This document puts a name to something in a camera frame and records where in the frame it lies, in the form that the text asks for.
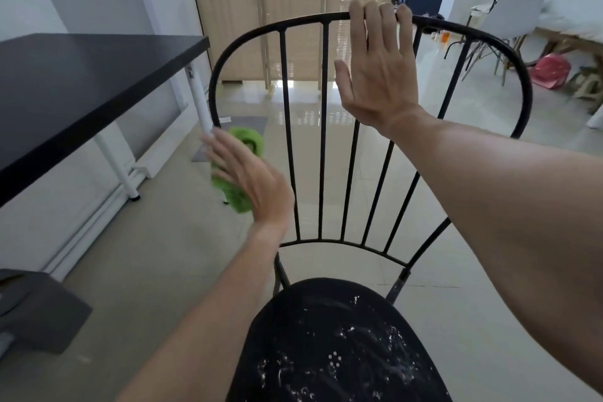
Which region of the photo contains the pink bag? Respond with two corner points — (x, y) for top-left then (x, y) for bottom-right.
(529, 53), (573, 90)

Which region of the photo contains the black table with white legs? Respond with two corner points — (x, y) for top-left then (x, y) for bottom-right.
(0, 33), (211, 208)

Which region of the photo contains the black metal chair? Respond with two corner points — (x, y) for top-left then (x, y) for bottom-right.
(207, 11), (534, 402)

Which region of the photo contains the white plastic chair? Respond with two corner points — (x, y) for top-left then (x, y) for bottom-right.
(463, 0), (550, 88)

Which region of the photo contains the person's left hand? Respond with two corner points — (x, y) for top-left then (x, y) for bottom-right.
(200, 128), (296, 231)

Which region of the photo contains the dark grey box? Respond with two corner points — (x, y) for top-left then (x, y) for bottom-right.
(0, 269), (93, 355)

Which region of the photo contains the person's left forearm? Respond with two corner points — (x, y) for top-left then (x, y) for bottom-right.
(115, 222), (284, 402)

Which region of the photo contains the person's right forearm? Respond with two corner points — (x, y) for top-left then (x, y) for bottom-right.
(390, 105), (603, 398)

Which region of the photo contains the person's right hand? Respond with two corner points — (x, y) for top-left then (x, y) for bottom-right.
(334, 0), (425, 137)

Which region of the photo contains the grey floor mat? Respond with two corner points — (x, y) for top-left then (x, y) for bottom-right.
(191, 115), (268, 163)

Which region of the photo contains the green cleaning cloth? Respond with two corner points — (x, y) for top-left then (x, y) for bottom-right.
(210, 127), (266, 215)

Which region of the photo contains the beige plastic stool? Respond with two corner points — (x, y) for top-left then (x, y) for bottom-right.
(564, 66), (603, 113)

